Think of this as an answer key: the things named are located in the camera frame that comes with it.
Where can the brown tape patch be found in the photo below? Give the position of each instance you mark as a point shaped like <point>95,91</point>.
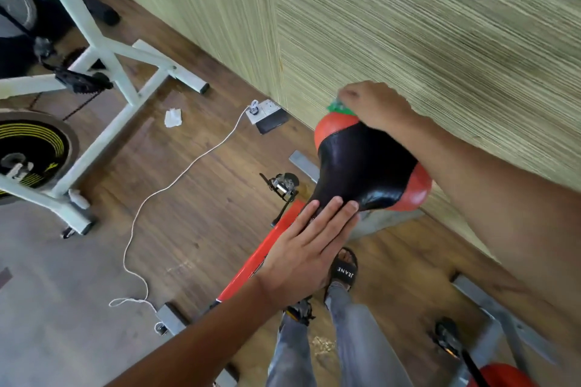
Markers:
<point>5,277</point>

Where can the person's left hand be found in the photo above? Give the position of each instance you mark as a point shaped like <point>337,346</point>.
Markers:
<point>304,255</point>

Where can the red and grey spin bike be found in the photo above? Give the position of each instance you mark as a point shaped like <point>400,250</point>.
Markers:
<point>495,296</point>
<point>363,164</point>

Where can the white power socket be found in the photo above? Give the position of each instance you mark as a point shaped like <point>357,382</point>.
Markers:
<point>263,111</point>

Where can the green checkered cleaning cloth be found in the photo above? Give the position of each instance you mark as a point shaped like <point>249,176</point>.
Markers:
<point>340,110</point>

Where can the person's left forearm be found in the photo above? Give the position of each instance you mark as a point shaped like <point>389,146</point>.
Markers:
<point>191,346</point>

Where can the person's right forearm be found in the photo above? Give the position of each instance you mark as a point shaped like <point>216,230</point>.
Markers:
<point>499,210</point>

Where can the small white paper scrap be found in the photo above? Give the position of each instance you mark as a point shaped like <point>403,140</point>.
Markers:
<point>172,117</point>

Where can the black sandal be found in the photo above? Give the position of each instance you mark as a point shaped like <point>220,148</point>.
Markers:
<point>300,310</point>
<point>343,269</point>

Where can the white bike with yellow flywheel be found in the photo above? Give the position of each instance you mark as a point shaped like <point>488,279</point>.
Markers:
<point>91,37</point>

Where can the person's right hand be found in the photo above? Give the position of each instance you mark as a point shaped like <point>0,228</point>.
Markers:
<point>381,106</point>

